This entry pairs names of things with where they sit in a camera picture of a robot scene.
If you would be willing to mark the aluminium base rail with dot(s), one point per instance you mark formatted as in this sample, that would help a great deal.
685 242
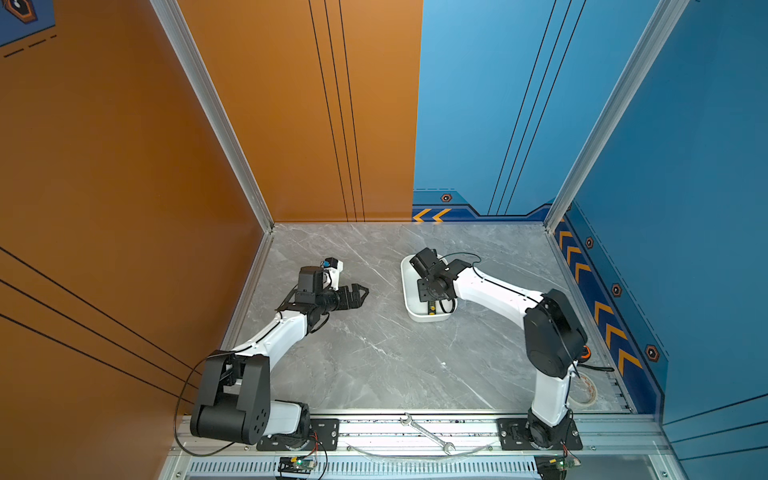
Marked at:
489 445

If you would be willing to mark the aluminium corner post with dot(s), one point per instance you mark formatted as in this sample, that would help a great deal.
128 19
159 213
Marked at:
652 40
177 31

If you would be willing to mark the silver combination wrench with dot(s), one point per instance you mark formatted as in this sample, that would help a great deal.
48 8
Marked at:
447 447

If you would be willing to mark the aluminium corner post right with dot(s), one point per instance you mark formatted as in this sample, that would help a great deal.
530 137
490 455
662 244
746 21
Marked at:
652 40

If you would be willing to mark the white plastic bin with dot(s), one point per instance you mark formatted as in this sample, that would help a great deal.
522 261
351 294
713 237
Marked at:
416 308

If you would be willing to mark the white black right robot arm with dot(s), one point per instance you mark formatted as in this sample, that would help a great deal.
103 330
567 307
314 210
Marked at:
554 337

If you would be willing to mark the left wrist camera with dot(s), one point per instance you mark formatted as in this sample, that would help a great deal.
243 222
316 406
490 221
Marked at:
316 279

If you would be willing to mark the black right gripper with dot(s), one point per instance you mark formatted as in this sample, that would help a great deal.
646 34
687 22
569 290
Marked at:
423 296

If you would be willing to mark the green circuit board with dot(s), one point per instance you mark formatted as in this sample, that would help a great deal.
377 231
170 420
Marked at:
556 468
295 467

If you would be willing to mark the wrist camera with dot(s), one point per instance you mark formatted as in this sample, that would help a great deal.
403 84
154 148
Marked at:
427 264
316 279

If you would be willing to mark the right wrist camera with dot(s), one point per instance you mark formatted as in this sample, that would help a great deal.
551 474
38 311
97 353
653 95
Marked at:
427 264

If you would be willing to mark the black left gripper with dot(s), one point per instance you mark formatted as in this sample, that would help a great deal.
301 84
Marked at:
354 302

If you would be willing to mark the green circuit board left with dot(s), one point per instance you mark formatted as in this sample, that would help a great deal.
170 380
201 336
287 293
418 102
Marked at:
295 467

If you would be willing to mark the aluminium corner post left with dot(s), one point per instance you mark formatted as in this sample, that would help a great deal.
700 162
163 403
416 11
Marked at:
177 31

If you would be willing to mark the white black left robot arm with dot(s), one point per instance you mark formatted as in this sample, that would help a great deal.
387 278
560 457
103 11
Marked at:
234 402

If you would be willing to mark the green circuit board right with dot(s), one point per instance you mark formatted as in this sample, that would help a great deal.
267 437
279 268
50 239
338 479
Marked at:
556 468

